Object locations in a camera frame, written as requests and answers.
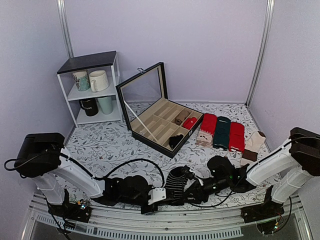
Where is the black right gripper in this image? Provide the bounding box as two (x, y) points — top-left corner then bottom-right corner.
(180, 177), (231, 205)

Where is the black white striped sock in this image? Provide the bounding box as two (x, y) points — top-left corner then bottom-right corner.
(164, 167), (189, 206)

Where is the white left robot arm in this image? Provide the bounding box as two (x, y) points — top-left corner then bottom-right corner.
(14, 133), (158, 217)

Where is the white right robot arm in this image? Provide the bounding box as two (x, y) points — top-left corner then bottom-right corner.
(170, 127), (320, 218)

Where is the rolled black sock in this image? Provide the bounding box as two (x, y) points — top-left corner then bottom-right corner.
(168, 134), (184, 150)

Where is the red beige patterned sock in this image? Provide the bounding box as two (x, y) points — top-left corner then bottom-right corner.
(195, 113), (218, 148)

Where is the dark green sock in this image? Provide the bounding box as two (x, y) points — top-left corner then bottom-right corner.
(212, 116), (231, 150)

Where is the rolled red sock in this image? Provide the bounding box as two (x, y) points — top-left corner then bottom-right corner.
(182, 116), (198, 130)

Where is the red white sock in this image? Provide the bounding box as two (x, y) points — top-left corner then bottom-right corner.
(228, 122), (245, 153)

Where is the floral white table mat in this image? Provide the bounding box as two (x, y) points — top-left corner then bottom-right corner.
(56, 103), (281, 208)

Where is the rolled tan sock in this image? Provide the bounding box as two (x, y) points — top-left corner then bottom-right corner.
(174, 110), (190, 125)

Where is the black compartment storage box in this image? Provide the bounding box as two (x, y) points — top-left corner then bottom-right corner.
(116, 62), (204, 158)

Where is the cream brown striped sock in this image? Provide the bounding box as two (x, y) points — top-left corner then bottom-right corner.
(240, 131), (266, 167)

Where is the mint green tumbler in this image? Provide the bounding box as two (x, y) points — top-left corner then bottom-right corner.
(97, 96), (113, 115)

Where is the black mug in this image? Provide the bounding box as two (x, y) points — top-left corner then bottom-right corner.
(79, 98), (99, 117)

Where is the white shelf black top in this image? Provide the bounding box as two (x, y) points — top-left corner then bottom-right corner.
(57, 50), (123, 127)

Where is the white ceramic mug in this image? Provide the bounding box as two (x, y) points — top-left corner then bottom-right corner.
(89, 70), (109, 93)

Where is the patterned teal white mug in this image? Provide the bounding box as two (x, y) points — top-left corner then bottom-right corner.
(72, 70), (91, 92)

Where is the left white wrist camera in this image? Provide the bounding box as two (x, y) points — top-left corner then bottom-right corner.
(147, 187), (167, 206)

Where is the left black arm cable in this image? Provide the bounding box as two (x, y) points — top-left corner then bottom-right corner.
(3, 151), (166, 190)

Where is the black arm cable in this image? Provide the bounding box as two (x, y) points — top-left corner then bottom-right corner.
(187, 136), (320, 208)
(3, 151), (166, 190)

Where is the aluminium front rail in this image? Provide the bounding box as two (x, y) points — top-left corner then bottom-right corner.
(21, 197), (313, 240)

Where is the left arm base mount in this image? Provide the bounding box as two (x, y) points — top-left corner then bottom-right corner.
(48, 189), (92, 223)

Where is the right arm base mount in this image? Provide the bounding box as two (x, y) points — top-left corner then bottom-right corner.
(241, 186), (292, 236)

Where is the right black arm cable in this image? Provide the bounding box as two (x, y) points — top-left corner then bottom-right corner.
(187, 136), (320, 208)

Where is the right aluminium corner post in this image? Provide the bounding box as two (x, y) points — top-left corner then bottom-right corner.
(245, 0), (275, 108)

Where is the aluminium corner post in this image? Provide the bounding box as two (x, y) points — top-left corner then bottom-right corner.
(56, 0), (74, 58)
(245, 0), (275, 108)

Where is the left aluminium corner post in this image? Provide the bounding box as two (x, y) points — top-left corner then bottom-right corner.
(56, 0), (74, 58)

